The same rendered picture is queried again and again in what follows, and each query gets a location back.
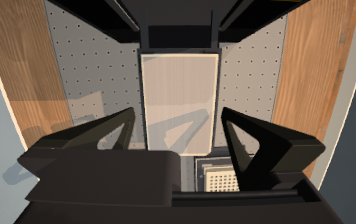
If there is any grey perforated base plate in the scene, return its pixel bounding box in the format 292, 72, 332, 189
42, 0, 289, 191

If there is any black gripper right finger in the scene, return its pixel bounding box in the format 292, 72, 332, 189
221, 107, 326, 190

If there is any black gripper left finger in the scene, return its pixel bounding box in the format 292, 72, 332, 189
31, 107, 136, 149

